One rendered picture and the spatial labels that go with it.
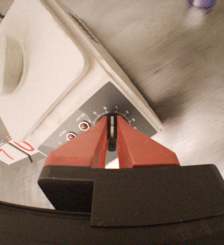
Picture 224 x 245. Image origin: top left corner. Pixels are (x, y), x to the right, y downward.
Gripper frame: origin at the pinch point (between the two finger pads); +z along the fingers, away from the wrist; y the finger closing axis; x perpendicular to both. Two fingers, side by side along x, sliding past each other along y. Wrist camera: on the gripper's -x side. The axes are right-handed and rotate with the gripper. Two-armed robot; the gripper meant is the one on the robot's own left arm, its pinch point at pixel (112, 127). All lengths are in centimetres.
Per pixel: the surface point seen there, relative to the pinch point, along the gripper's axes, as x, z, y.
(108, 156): 5.3, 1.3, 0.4
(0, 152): 12.6, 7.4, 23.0
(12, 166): 17.6, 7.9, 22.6
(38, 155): 11.9, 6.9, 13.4
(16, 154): 12.8, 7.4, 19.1
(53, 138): 2.6, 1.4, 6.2
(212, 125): 1.5, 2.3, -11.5
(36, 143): 3.4, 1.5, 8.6
